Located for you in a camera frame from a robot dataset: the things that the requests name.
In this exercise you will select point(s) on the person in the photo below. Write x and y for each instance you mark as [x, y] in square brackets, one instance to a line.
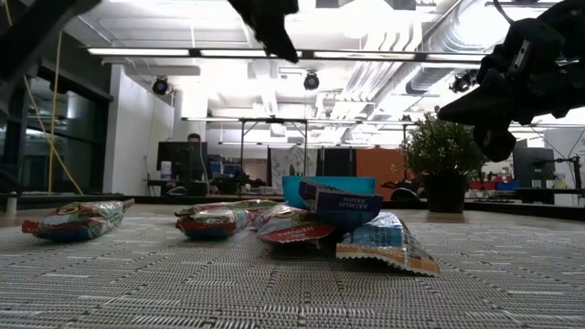
[194, 138]

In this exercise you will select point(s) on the red green chocolate chip bar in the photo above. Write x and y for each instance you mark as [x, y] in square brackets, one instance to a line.
[297, 230]
[210, 224]
[77, 221]

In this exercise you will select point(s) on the black partition panel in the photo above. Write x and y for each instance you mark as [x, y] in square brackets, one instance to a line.
[338, 162]

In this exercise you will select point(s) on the black office chair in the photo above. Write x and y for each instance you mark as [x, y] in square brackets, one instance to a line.
[404, 194]

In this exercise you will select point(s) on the grey woven placemat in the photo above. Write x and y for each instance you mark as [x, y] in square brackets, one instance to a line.
[411, 301]

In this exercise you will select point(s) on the silver ceiling air duct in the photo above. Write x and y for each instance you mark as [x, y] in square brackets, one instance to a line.
[434, 73]

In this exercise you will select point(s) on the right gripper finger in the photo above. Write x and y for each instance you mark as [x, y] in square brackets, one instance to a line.
[498, 146]
[484, 105]

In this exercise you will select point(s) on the red storage bin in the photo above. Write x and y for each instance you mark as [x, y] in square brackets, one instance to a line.
[482, 185]

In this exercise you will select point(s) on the white canister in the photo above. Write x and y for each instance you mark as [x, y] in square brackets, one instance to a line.
[166, 171]

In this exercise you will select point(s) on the black metal stand frame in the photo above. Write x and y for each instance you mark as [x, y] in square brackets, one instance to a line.
[274, 120]

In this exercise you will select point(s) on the potted green artificial plant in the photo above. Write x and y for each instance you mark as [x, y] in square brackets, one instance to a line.
[439, 151]

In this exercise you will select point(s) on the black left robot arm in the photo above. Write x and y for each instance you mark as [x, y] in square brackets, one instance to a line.
[36, 36]

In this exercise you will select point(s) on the orange partition panel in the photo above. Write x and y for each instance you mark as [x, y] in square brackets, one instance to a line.
[384, 164]

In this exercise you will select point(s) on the purple green oatmeal raisin bar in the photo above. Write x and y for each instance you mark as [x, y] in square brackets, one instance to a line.
[347, 205]

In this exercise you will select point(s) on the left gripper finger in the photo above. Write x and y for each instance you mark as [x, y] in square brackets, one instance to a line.
[269, 23]

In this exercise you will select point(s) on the blue storage bin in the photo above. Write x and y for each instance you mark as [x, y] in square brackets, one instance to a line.
[507, 185]

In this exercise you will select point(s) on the black desk monitor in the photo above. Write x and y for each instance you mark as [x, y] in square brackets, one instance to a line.
[180, 157]

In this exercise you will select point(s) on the teal plastic bin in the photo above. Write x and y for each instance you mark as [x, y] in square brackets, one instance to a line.
[361, 184]

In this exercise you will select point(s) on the blue orange-edged granola bar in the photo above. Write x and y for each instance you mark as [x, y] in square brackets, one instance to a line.
[384, 242]

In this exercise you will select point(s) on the white patterned board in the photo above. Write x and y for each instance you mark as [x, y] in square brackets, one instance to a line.
[292, 164]

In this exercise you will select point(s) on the black round ceiling spotlight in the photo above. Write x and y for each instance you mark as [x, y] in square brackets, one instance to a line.
[160, 85]
[461, 83]
[311, 81]

